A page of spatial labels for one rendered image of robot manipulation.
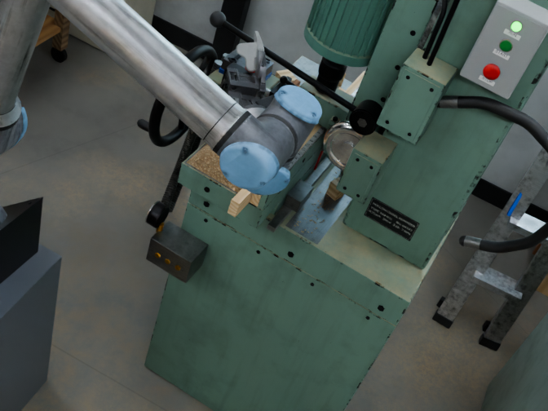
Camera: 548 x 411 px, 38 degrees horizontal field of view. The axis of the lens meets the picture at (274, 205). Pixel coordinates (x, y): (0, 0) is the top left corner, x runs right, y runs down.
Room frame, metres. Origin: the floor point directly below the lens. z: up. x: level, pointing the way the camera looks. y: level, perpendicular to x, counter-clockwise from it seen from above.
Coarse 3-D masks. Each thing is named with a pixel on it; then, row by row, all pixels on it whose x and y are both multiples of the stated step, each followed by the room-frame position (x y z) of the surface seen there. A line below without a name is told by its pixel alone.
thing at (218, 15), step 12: (216, 12) 1.47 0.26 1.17; (216, 24) 1.45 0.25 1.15; (228, 24) 1.46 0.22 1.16; (240, 36) 1.45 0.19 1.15; (264, 48) 1.44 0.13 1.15; (276, 60) 1.43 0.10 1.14; (300, 72) 1.42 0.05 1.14; (312, 84) 1.40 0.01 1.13; (336, 96) 1.39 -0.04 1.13; (348, 108) 1.38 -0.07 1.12; (360, 108) 1.36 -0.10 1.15; (372, 108) 1.37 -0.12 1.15; (360, 120) 1.35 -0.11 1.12; (372, 120) 1.35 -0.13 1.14; (360, 132) 1.35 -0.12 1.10; (372, 132) 1.35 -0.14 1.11
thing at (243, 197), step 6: (342, 90) 1.72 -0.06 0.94; (240, 192) 1.22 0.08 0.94; (246, 192) 1.23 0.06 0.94; (234, 198) 1.20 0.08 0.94; (240, 198) 1.21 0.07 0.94; (246, 198) 1.22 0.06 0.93; (234, 204) 1.19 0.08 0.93; (240, 204) 1.19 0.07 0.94; (246, 204) 1.23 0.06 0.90; (228, 210) 1.19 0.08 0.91; (234, 210) 1.19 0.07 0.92; (240, 210) 1.21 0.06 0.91; (234, 216) 1.19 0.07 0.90
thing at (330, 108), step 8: (304, 88) 1.53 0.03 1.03; (312, 88) 1.54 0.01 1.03; (320, 96) 1.52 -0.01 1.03; (328, 96) 1.53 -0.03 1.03; (344, 96) 1.55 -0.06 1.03; (352, 96) 1.56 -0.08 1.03; (320, 104) 1.51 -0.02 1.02; (328, 104) 1.51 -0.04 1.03; (336, 104) 1.51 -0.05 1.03; (328, 112) 1.50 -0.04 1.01; (336, 112) 1.50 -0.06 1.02; (344, 112) 1.50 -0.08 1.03; (320, 120) 1.51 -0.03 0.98; (328, 120) 1.50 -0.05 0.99; (344, 120) 1.49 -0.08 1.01; (328, 128) 1.50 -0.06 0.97
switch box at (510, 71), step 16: (512, 0) 1.34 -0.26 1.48; (496, 16) 1.31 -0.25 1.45; (512, 16) 1.31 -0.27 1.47; (528, 16) 1.30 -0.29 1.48; (544, 16) 1.32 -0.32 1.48; (496, 32) 1.31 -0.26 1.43; (528, 32) 1.30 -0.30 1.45; (544, 32) 1.29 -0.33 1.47; (480, 48) 1.31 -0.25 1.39; (496, 48) 1.30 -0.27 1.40; (512, 48) 1.30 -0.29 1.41; (528, 48) 1.29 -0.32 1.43; (464, 64) 1.32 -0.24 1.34; (480, 64) 1.31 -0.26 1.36; (496, 64) 1.30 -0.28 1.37; (512, 64) 1.30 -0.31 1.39; (480, 80) 1.30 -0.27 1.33; (496, 80) 1.30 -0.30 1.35; (512, 80) 1.29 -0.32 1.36
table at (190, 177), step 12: (300, 60) 1.84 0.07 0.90; (312, 72) 1.81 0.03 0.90; (300, 84) 1.74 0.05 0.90; (348, 84) 1.82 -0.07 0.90; (204, 144) 1.37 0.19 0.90; (192, 156) 1.32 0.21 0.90; (312, 156) 1.48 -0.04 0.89; (180, 168) 1.29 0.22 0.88; (192, 168) 1.29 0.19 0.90; (300, 168) 1.42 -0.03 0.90; (180, 180) 1.29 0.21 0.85; (192, 180) 1.28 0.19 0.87; (204, 180) 1.27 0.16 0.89; (216, 180) 1.28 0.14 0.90; (204, 192) 1.27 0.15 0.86; (216, 192) 1.27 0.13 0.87; (228, 192) 1.26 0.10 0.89; (216, 204) 1.26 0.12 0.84; (228, 204) 1.26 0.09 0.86; (252, 204) 1.25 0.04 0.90; (276, 204) 1.33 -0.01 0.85; (240, 216) 1.25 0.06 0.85; (252, 216) 1.24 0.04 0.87; (264, 216) 1.27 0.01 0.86
